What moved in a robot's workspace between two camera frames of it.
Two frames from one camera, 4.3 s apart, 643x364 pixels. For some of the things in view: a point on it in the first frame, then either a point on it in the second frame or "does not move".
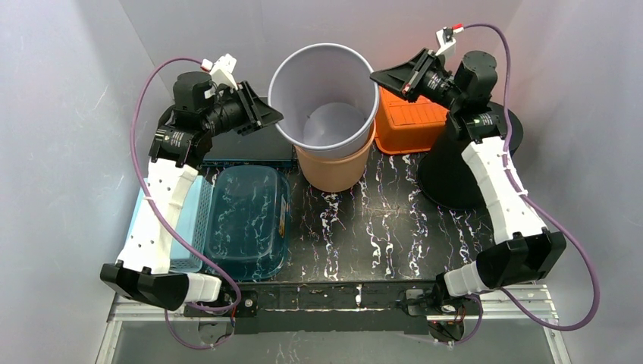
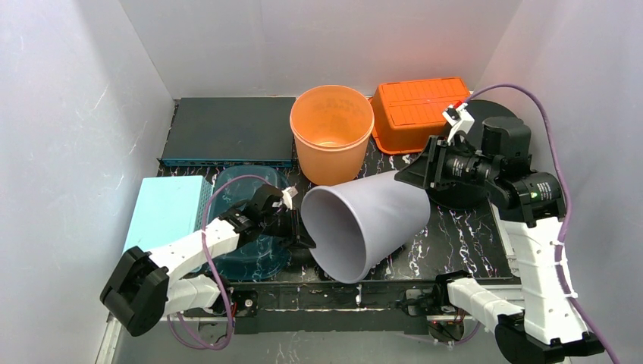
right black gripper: [416, 74] → [431, 164]
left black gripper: [247, 107] → [274, 216]
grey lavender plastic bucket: [326, 97] → [352, 224]
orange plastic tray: [403, 126] does not move
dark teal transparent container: [248, 219] does not move
